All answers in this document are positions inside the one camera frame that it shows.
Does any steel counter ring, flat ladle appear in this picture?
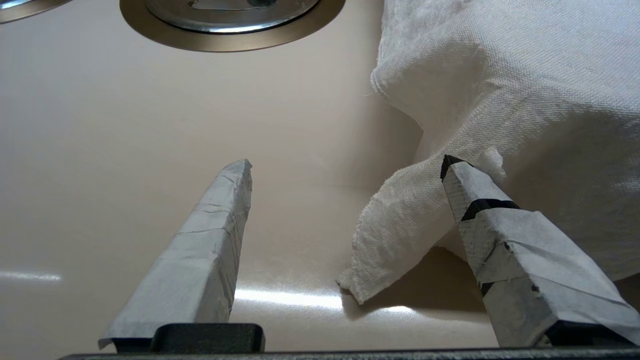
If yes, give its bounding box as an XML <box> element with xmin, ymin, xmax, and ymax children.
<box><xmin>119</xmin><ymin>0</ymin><xmax>347</xmax><ymax>53</ymax></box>

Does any white cloth cover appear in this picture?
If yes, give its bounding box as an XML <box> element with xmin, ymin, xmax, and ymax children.
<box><xmin>336</xmin><ymin>0</ymin><xmax>640</xmax><ymax>305</ymax></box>

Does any steel counter ring, hook ladle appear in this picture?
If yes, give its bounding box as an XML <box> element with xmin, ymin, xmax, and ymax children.
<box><xmin>0</xmin><ymin>0</ymin><xmax>74</xmax><ymax>24</ymax></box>

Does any steel lid, flat-ladle pot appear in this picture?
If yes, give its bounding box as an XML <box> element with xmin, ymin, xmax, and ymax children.
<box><xmin>145</xmin><ymin>0</ymin><xmax>321</xmax><ymax>35</ymax></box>

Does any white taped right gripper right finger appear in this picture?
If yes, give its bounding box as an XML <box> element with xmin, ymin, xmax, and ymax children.
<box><xmin>440</xmin><ymin>155</ymin><xmax>640</xmax><ymax>349</ymax></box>

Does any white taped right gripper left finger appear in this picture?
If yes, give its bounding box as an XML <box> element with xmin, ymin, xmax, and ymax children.
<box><xmin>98</xmin><ymin>159</ymin><xmax>253</xmax><ymax>349</ymax></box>

